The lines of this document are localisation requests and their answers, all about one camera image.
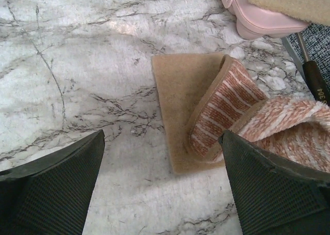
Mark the black handle steel utensil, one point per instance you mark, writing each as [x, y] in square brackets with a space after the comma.
[313, 77]

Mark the tan felt pad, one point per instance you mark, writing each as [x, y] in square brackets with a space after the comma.
[181, 81]

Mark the pink tray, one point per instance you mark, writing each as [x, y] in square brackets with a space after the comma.
[254, 22]

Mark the cardboard piece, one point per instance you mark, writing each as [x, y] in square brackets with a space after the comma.
[315, 11]

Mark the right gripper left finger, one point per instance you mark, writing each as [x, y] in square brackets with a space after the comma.
[51, 195]

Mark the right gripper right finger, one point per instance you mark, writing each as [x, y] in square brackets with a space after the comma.
[274, 195]

